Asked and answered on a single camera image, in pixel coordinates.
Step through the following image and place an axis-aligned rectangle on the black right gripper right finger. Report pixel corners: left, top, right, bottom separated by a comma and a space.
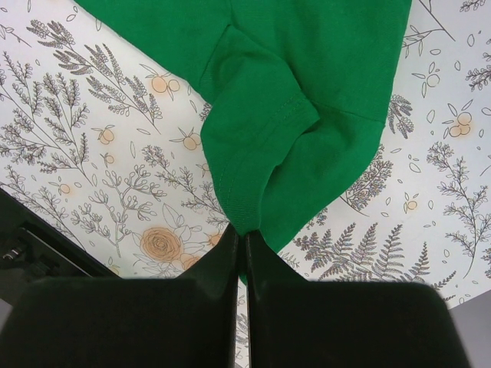
244, 232, 470, 367

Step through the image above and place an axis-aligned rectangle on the green t shirt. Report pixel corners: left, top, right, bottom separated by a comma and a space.
72, 0, 414, 283

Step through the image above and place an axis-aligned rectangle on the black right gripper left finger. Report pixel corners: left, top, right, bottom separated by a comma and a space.
7, 228, 239, 367

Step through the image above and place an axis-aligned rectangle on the floral patterned table mat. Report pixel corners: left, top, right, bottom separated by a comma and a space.
0, 0, 491, 368

